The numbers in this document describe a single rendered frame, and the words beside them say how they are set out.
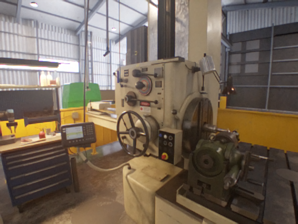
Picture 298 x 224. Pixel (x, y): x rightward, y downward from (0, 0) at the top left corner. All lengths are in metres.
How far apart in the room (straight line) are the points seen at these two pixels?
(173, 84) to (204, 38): 0.82
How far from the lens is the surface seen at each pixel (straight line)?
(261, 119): 3.39
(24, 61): 2.58
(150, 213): 1.86
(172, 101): 1.13
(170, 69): 1.14
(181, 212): 1.54
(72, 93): 4.93
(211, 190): 1.05
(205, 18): 1.88
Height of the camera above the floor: 1.64
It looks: 9 degrees down
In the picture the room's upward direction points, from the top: straight up
